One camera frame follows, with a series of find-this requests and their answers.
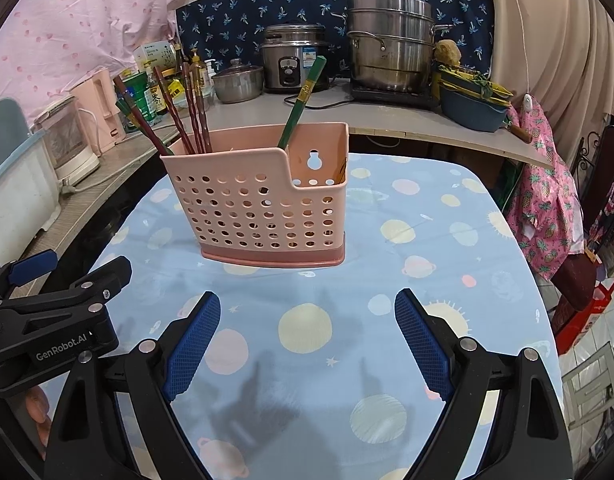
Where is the white cable with switch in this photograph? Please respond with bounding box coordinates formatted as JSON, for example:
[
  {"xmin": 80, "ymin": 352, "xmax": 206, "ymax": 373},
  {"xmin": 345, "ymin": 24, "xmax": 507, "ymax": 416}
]
[{"xmin": 502, "ymin": 0, "xmax": 538, "ymax": 112}]

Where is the beige curtain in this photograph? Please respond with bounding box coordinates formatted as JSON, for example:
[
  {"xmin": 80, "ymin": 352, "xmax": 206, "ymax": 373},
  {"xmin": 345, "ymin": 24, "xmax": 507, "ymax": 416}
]
[{"xmin": 439, "ymin": 0, "xmax": 614, "ymax": 171}]

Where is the white power cord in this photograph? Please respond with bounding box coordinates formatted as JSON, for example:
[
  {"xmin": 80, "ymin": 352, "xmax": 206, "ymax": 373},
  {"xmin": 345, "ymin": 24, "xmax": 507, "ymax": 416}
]
[{"xmin": 61, "ymin": 160, "xmax": 139, "ymax": 197}]

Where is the dark metal chair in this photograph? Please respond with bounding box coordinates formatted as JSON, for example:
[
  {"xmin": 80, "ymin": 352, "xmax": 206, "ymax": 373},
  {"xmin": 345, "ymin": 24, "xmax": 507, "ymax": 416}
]
[{"xmin": 574, "ymin": 125, "xmax": 614, "ymax": 261}]

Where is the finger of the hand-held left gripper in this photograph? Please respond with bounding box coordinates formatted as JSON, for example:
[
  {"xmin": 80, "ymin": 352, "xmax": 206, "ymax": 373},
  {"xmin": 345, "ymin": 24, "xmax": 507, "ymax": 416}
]
[
  {"xmin": 0, "ymin": 256, "xmax": 133, "ymax": 326},
  {"xmin": 0, "ymin": 250, "xmax": 58, "ymax": 304}
]

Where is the green leaf bundle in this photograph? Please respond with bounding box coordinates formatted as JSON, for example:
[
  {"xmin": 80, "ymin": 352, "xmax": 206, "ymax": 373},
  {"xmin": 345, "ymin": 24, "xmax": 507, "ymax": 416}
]
[{"xmin": 437, "ymin": 62, "xmax": 516, "ymax": 106}]

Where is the dark maroon bag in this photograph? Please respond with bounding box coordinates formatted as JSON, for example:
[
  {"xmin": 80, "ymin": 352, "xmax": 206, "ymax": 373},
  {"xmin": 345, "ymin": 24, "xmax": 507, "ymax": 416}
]
[{"xmin": 552, "ymin": 252, "xmax": 600, "ymax": 311}]

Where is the grey metal rack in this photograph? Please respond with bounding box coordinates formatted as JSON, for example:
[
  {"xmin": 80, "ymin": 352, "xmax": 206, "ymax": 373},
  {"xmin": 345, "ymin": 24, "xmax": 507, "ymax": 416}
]
[{"xmin": 562, "ymin": 342, "xmax": 614, "ymax": 429}]

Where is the wooden knife handle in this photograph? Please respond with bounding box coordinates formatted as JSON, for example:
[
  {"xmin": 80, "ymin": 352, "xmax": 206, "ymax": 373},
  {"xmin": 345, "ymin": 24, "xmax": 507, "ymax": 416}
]
[{"xmin": 507, "ymin": 122, "xmax": 536, "ymax": 145}]

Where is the small steel lidded pot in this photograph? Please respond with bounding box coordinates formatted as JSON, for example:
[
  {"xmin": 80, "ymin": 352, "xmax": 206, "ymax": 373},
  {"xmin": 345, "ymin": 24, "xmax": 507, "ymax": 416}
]
[{"xmin": 212, "ymin": 58, "xmax": 266, "ymax": 105}]

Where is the blue plastic basin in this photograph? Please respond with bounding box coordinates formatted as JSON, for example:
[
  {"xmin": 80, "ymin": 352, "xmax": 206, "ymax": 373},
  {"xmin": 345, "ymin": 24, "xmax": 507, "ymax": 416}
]
[{"xmin": 439, "ymin": 82, "xmax": 513, "ymax": 134}]

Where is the navy printed cloth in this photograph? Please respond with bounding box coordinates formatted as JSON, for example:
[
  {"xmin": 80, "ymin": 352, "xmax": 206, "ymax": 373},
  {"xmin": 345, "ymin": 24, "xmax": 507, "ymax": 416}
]
[{"xmin": 174, "ymin": 0, "xmax": 496, "ymax": 96}]

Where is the pink perforated utensil basket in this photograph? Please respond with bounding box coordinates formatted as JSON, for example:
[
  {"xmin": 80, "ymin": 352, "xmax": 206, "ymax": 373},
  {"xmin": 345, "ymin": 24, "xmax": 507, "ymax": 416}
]
[{"xmin": 159, "ymin": 122, "xmax": 351, "ymax": 269}]

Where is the yellow oil bottle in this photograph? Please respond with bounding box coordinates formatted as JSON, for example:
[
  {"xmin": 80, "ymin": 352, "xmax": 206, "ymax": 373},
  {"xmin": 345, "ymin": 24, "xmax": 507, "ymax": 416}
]
[{"xmin": 196, "ymin": 55, "xmax": 214, "ymax": 99}]

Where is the white blender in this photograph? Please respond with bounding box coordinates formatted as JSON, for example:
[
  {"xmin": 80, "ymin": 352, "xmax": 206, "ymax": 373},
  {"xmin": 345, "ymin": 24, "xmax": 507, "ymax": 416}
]
[{"xmin": 34, "ymin": 95, "xmax": 101, "ymax": 189}]

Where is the green tin can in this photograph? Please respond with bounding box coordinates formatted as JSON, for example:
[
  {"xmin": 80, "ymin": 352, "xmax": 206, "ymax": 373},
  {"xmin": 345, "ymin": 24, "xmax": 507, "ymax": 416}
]
[{"xmin": 122, "ymin": 71, "xmax": 151, "ymax": 131}]

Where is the red chopstick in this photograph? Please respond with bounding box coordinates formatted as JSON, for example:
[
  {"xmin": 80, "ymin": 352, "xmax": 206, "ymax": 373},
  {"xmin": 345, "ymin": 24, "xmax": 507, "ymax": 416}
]
[{"xmin": 112, "ymin": 76, "xmax": 174, "ymax": 157}]

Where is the clear labelled bottle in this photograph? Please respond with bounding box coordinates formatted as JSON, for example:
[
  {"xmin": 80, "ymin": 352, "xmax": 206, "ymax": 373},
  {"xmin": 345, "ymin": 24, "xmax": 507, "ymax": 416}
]
[{"xmin": 146, "ymin": 67, "xmax": 168, "ymax": 127}]

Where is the stainless steamer pot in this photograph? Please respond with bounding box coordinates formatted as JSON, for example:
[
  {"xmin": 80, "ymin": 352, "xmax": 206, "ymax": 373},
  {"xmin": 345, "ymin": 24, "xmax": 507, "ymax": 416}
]
[{"xmin": 344, "ymin": 0, "xmax": 454, "ymax": 94}]

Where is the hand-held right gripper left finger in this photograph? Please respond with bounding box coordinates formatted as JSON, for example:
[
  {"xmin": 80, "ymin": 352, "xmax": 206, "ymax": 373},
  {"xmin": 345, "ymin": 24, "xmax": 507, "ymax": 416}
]
[{"xmin": 44, "ymin": 290, "xmax": 223, "ymax": 480}]

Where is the person's left hand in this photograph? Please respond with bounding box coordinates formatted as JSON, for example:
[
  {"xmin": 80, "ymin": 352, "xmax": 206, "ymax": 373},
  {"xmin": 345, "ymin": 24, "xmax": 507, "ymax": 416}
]
[{"xmin": 23, "ymin": 382, "xmax": 54, "ymax": 443}]

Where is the brown sponge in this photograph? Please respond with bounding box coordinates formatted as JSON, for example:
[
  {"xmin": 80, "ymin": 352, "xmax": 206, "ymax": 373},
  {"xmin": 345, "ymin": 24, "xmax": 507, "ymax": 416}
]
[{"xmin": 434, "ymin": 38, "xmax": 463, "ymax": 69}]

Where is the pink dotted cloth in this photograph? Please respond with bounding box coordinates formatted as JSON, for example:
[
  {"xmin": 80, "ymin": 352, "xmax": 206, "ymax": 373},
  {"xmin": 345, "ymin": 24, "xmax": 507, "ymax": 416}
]
[{"xmin": 0, "ymin": 0, "xmax": 271, "ymax": 126}]

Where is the pink pineapple print garment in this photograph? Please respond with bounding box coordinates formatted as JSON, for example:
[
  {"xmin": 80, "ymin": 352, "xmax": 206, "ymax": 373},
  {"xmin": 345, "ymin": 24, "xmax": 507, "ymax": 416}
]
[{"xmin": 504, "ymin": 100, "xmax": 586, "ymax": 282}]

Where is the white carton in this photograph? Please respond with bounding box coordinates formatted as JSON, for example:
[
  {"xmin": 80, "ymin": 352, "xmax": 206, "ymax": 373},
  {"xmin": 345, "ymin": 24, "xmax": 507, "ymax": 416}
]
[{"xmin": 132, "ymin": 40, "xmax": 178, "ymax": 74}]

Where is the white plastic tub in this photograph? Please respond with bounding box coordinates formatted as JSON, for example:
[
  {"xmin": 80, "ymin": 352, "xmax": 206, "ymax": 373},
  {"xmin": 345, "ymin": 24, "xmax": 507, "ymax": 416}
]
[{"xmin": 0, "ymin": 97, "xmax": 63, "ymax": 257}]

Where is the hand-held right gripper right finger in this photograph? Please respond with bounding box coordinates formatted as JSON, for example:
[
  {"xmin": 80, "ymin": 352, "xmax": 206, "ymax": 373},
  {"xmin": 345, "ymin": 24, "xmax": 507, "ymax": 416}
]
[{"xmin": 394, "ymin": 287, "xmax": 574, "ymax": 480}]

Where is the blue printed tablecloth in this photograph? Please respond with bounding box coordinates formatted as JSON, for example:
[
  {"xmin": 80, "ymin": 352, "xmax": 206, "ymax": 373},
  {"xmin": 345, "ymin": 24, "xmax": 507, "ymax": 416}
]
[{"xmin": 44, "ymin": 152, "xmax": 564, "ymax": 480}]

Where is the pink electric kettle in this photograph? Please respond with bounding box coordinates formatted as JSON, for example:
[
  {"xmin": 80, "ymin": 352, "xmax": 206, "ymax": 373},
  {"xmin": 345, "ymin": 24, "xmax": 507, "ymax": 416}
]
[{"xmin": 70, "ymin": 67, "xmax": 128, "ymax": 156}]

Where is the black induction cooker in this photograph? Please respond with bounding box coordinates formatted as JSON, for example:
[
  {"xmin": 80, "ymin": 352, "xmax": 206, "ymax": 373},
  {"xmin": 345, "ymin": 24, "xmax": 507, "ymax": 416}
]
[{"xmin": 349, "ymin": 82, "xmax": 441, "ymax": 111}]

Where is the steel rice cooker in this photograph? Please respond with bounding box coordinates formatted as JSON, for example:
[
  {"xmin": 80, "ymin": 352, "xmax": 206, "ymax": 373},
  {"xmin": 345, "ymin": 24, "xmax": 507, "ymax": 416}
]
[{"xmin": 259, "ymin": 22, "xmax": 333, "ymax": 94}]

